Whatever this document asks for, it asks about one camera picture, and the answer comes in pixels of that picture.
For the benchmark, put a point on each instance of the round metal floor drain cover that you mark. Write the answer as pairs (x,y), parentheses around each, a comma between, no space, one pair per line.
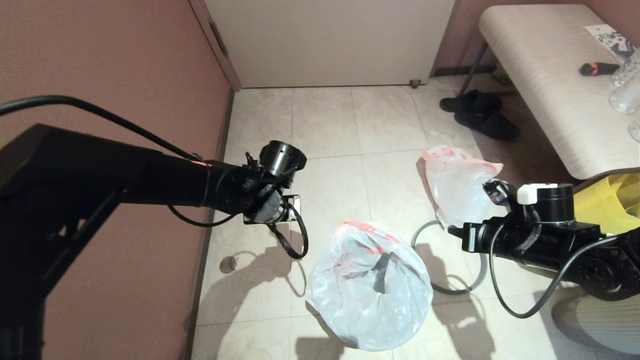
(228,265)

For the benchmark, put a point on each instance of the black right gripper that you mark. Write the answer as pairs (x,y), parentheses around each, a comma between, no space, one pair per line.
(545,235)

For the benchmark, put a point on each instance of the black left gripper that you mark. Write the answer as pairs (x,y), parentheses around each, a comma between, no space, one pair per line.
(270,195)

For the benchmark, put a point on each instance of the yellow fabric bag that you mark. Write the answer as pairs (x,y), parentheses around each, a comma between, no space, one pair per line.
(605,205)

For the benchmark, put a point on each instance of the dark blue slipper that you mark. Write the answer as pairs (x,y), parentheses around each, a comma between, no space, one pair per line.
(487,126)
(475,102)

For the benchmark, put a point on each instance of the beige ribbed round stool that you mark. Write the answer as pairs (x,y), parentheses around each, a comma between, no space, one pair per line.
(605,325)

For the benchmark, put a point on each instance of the beige wood-grain table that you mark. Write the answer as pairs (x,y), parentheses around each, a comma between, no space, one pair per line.
(550,75)

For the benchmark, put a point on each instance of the white door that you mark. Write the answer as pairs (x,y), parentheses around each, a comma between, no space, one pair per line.
(325,40)

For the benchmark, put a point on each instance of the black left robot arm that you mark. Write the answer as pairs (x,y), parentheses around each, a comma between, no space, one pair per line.
(75,175)

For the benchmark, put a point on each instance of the light striped shoe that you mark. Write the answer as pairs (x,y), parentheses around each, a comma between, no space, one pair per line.
(501,76)

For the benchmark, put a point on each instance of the small metal door stop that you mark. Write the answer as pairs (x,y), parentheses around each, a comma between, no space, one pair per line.
(414,83)

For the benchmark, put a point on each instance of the black-and-white printed paper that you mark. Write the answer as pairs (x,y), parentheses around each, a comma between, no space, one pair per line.
(611,42)

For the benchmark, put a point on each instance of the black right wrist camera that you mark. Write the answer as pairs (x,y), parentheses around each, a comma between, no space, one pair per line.
(497,192)

